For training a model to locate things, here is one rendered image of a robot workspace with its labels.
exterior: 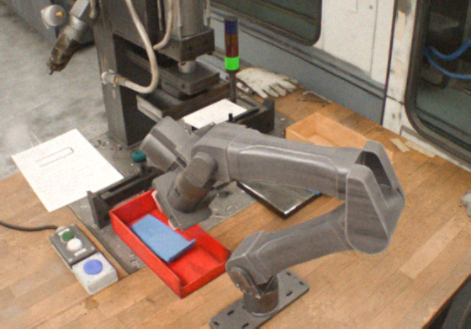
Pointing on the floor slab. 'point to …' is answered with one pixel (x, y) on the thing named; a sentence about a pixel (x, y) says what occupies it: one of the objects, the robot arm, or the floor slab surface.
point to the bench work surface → (204, 303)
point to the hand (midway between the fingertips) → (169, 216)
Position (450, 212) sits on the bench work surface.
